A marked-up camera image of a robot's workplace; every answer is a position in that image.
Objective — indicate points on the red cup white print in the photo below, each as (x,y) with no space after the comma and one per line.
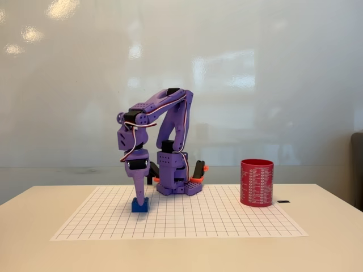
(256,184)

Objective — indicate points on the small flat black piece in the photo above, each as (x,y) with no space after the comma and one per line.
(283,201)

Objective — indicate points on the blue toy brick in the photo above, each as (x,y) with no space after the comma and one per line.
(140,207)

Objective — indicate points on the purple robot arm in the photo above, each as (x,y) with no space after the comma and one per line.
(170,124)

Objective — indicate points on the white grid paper sheet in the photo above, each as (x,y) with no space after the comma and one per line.
(181,221)

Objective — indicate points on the purple gripper black servo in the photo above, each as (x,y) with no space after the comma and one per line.
(138,171)

